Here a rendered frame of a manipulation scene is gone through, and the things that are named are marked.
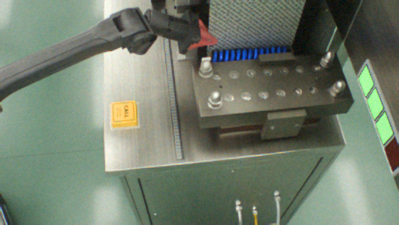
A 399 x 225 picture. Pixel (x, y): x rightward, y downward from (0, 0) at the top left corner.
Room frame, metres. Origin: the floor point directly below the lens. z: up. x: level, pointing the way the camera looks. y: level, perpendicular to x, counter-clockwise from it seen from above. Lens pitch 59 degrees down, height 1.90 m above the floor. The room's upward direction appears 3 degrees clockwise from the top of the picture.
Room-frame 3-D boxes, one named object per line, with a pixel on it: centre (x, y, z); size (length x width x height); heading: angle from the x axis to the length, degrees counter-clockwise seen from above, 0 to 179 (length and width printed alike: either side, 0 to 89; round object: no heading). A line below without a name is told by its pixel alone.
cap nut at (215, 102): (0.55, -0.04, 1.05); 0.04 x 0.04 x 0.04
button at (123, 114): (0.57, 0.21, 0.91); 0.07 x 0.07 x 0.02; 10
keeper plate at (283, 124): (0.53, -0.22, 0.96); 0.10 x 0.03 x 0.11; 100
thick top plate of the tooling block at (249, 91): (0.62, -0.19, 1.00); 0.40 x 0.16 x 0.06; 100
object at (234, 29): (0.73, -0.13, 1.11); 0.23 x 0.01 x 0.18; 100
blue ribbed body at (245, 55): (0.71, -0.13, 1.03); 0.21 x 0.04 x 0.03; 100
